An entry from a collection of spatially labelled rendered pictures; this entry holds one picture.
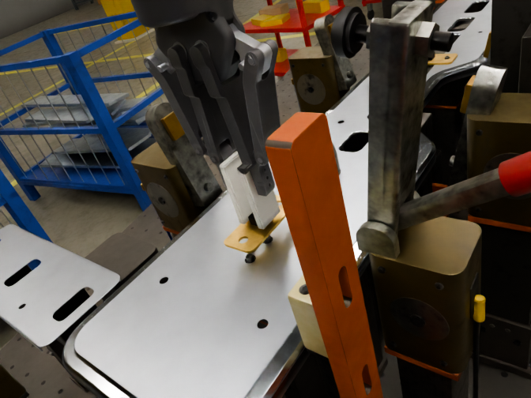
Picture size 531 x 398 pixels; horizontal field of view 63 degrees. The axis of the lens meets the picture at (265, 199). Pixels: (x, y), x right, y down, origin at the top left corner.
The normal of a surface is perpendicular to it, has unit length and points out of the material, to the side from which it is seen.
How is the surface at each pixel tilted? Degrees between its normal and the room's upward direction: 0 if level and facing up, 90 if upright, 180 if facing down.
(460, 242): 0
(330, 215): 90
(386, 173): 90
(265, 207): 89
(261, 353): 0
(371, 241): 90
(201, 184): 78
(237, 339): 0
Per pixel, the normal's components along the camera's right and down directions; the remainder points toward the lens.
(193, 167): 0.71, 0.00
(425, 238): -0.26, -0.80
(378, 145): -0.57, 0.58
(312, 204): 0.78, 0.17
